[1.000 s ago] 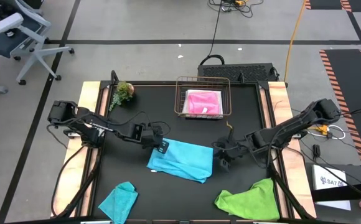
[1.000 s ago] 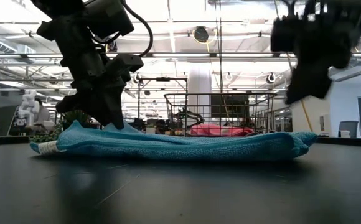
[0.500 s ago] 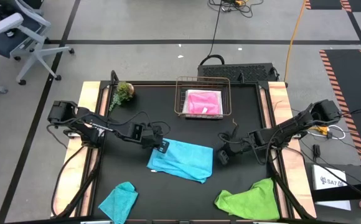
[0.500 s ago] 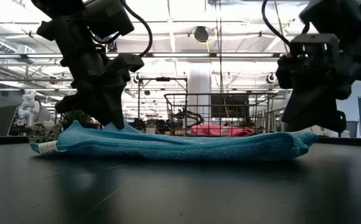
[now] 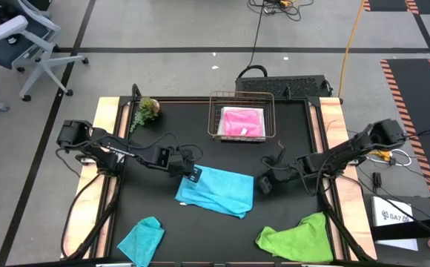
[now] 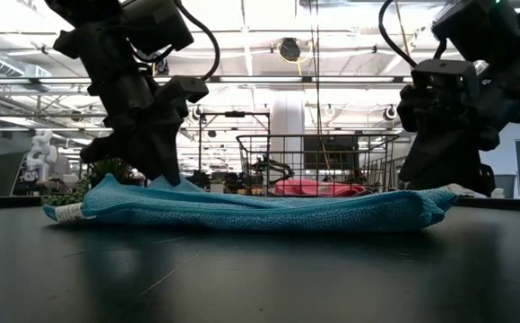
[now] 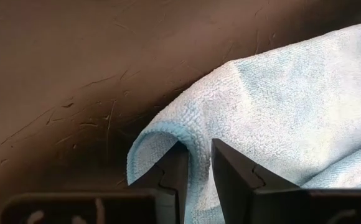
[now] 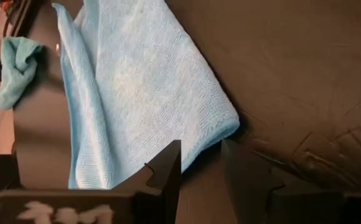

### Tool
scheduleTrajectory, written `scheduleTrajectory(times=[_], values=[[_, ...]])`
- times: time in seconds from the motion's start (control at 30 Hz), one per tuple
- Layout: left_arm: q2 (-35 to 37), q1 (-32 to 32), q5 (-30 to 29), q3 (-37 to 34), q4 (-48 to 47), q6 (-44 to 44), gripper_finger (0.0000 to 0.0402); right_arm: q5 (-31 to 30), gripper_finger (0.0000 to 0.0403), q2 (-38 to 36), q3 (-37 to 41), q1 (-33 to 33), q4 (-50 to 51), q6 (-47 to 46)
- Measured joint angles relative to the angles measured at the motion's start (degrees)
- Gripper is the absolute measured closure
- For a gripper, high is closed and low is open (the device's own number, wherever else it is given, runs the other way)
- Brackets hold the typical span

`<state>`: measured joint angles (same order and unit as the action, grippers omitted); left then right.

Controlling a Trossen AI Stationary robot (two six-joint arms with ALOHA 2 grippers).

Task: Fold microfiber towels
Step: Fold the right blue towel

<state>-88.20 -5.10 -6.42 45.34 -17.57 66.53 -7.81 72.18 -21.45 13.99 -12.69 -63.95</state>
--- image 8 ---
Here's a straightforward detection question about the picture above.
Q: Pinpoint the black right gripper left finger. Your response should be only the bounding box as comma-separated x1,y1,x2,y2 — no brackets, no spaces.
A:
0,139,182,224

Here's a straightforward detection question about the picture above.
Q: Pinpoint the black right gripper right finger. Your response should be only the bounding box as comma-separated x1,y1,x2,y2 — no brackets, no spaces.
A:
220,138,361,224

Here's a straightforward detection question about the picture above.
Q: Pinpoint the light blue microfiber towel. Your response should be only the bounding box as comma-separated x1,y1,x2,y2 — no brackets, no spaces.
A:
51,0,241,190

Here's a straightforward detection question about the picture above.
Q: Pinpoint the teal microfiber towel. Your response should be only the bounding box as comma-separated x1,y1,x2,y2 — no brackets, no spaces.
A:
0,36,45,111

